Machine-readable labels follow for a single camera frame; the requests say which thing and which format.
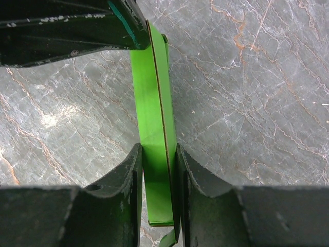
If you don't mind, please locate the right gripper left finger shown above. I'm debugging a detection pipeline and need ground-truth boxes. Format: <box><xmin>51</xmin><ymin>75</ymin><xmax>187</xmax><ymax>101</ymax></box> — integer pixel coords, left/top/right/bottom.
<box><xmin>1</xmin><ymin>144</ymin><xmax>142</xmax><ymax>246</ymax></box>

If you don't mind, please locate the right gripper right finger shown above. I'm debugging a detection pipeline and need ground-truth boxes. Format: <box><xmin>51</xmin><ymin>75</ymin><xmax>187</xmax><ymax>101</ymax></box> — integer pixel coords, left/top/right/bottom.
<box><xmin>176</xmin><ymin>146</ymin><xmax>328</xmax><ymax>246</ymax></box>

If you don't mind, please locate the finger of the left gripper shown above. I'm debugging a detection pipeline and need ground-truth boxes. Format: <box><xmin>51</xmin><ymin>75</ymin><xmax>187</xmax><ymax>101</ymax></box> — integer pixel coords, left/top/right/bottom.
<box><xmin>1</xmin><ymin>0</ymin><xmax>150</xmax><ymax>67</ymax></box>

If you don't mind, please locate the green paper box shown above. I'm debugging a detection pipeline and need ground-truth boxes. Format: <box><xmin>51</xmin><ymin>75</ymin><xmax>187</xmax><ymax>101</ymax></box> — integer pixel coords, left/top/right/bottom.
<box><xmin>130</xmin><ymin>21</ymin><xmax>180</xmax><ymax>246</ymax></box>

